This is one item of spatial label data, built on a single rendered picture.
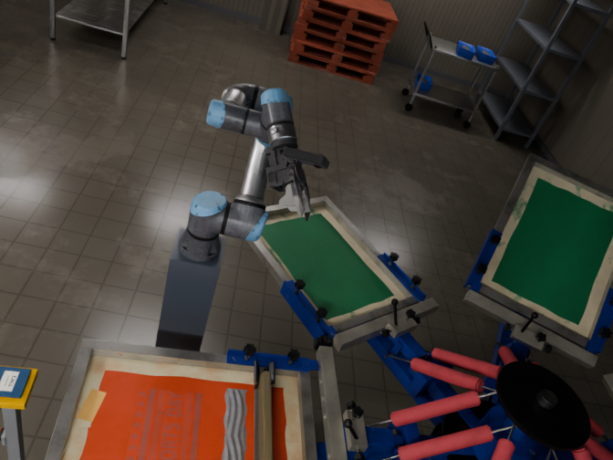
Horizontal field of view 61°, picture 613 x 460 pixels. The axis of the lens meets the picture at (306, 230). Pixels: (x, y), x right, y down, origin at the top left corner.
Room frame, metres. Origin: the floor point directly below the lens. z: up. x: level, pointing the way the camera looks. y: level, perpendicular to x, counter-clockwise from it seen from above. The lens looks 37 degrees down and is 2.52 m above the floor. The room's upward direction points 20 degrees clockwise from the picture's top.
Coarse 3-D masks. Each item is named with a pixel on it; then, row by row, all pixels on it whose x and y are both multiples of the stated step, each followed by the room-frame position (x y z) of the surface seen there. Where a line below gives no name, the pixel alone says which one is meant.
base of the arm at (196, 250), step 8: (184, 232) 1.40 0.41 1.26; (184, 240) 1.38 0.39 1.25; (192, 240) 1.37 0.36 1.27; (200, 240) 1.37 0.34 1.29; (208, 240) 1.38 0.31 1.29; (216, 240) 1.41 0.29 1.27; (184, 248) 1.37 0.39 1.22; (192, 248) 1.36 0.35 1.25; (200, 248) 1.36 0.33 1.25; (208, 248) 1.37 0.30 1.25; (216, 248) 1.40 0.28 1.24; (192, 256) 1.35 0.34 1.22; (200, 256) 1.35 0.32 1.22; (208, 256) 1.37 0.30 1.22; (216, 256) 1.40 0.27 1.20
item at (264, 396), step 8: (264, 376) 1.09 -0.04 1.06; (264, 384) 1.06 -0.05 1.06; (264, 392) 1.03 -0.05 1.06; (264, 400) 1.01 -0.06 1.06; (264, 408) 0.98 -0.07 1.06; (264, 416) 0.95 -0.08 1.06; (264, 424) 0.93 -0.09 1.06; (264, 432) 0.90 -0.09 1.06; (272, 432) 0.91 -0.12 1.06; (264, 440) 0.88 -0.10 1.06; (272, 440) 0.89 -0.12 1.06; (264, 448) 0.85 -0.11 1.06; (272, 448) 0.86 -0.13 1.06; (264, 456) 0.83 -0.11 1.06; (272, 456) 0.84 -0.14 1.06
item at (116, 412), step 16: (112, 384) 0.94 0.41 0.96; (128, 384) 0.96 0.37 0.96; (144, 384) 0.98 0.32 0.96; (160, 384) 1.00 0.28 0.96; (176, 384) 1.02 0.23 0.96; (192, 384) 1.04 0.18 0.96; (208, 384) 1.06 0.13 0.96; (224, 384) 1.08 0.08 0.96; (240, 384) 1.10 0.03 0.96; (112, 400) 0.89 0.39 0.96; (128, 400) 0.91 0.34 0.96; (208, 400) 1.00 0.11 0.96; (224, 400) 1.03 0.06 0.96; (272, 400) 1.09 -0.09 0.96; (96, 416) 0.82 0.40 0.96; (112, 416) 0.84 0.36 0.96; (128, 416) 0.86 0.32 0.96; (208, 416) 0.95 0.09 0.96; (272, 416) 1.03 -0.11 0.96; (208, 432) 0.90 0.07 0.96; (224, 432) 0.92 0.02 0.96
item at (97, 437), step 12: (96, 432) 0.78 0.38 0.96; (108, 432) 0.79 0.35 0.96; (120, 432) 0.80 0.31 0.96; (96, 444) 0.74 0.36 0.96; (108, 444) 0.75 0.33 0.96; (120, 444) 0.77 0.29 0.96; (204, 444) 0.86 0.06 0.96; (216, 444) 0.87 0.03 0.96; (252, 444) 0.91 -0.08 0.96; (276, 444) 0.94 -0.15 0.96; (84, 456) 0.70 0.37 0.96; (96, 456) 0.71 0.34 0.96; (108, 456) 0.72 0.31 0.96; (120, 456) 0.73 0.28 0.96; (204, 456) 0.82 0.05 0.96; (216, 456) 0.83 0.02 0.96; (252, 456) 0.87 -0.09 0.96; (276, 456) 0.90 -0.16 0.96
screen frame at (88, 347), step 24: (144, 360) 1.06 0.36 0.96; (168, 360) 1.08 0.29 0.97; (192, 360) 1.11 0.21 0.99; (216, 360) 1.14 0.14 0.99; (72, 384) 0.87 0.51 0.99; (72, 408) 0.80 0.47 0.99; (312, 408) 1.09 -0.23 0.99; (312, 432) 1.01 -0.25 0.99; (48, 456) 0.65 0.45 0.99; (312, 456) 0.92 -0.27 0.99
